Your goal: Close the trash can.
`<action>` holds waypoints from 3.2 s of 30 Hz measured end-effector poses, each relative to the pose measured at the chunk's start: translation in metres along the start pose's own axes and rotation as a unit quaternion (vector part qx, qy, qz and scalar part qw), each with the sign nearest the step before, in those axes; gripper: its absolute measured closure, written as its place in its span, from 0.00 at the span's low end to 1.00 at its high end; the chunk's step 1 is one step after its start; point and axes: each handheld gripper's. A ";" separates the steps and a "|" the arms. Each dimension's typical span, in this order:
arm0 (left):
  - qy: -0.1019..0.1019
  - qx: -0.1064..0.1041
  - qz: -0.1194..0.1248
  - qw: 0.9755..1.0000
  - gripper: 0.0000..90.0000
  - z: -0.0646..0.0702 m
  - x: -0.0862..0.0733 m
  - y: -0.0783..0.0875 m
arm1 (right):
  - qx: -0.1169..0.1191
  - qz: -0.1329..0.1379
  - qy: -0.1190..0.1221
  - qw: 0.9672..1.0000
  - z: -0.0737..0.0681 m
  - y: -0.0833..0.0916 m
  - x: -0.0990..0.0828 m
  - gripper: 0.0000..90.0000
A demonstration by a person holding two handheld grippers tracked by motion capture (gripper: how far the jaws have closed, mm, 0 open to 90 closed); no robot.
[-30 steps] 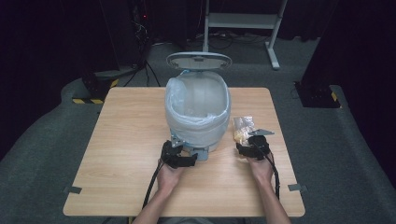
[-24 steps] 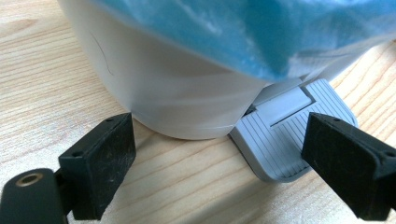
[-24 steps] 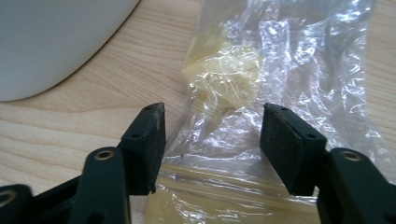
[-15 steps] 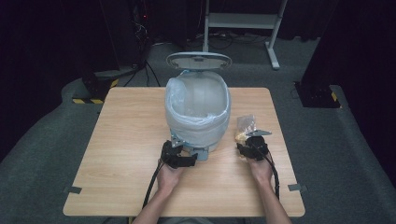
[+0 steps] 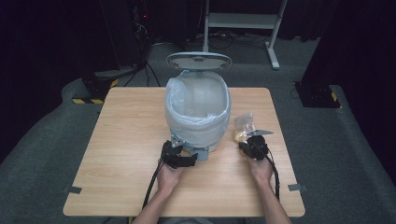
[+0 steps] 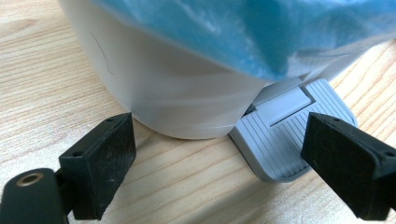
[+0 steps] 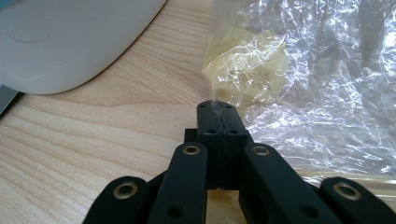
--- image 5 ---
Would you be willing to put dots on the white metal stand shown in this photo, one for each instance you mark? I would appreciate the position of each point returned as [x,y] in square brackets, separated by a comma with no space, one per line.
[241,21]

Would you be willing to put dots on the white trash bag liner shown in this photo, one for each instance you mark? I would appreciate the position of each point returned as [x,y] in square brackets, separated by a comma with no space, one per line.
[186,121]

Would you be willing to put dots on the black base yellow striped tape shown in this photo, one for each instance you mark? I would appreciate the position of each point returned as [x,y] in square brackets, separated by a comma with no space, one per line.
[96,88]
[317,95]

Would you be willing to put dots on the person's right hand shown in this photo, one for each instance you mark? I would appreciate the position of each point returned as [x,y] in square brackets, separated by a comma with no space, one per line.
[261,172]

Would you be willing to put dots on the clear plastic bag yellow contents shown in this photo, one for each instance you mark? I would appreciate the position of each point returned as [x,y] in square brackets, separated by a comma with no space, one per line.
[243,124]

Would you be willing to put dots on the person's left hand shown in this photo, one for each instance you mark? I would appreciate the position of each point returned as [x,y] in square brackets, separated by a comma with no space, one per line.
[168,179]

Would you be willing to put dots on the white grey pedal trash bin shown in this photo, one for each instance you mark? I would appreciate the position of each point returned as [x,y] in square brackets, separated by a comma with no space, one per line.
[199,93]

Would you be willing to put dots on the grey tape piece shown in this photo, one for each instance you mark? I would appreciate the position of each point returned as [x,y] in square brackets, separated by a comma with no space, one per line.
[72,189]
[297,187]

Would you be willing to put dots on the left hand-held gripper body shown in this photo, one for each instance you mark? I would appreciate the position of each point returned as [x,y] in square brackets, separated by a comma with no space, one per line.
[171,154]

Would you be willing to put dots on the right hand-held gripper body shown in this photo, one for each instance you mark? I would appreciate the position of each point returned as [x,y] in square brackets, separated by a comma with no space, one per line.
[257,147]

